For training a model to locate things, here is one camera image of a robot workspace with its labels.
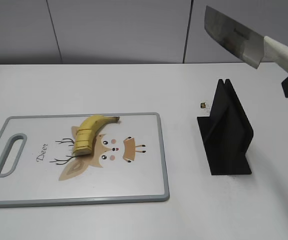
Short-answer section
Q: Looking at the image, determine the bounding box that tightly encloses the white handled kitchen knife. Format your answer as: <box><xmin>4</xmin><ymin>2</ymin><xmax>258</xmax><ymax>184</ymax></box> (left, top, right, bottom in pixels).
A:
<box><xmin>204</xmin><ymin>6</ymin><xmax>288</xmax><ymax>73</ymax></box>

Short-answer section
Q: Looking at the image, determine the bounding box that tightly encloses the yellow banana stem half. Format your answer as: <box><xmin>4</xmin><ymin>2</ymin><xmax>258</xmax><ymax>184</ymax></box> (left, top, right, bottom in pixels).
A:
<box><xmin>77</xmin><ymin>115</ymin><xmax>120</xmax><ymax>134</ymax></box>

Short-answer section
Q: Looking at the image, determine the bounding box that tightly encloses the black knife stand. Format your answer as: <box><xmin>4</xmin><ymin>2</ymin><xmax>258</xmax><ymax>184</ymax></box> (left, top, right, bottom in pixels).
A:
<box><xmin>197</xmin><ymin>79</ymin><xmax>253</xmax><ymax>176</ymax></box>

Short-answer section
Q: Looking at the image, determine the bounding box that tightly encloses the small yellow crumb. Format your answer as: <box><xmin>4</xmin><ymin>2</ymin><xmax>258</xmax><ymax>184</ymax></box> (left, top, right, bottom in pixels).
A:
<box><xmin>200</xmin><ymin>102</ymin><xmax>206</xmax><ymax>109</ymax></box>

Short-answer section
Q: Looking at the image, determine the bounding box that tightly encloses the white deer cutting board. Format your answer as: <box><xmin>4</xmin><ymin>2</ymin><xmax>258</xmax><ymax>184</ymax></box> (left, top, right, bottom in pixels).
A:
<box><xmin>0</xmin><ymin>112</ymin><xmax>169</xmax><ymax>208</ymax></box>

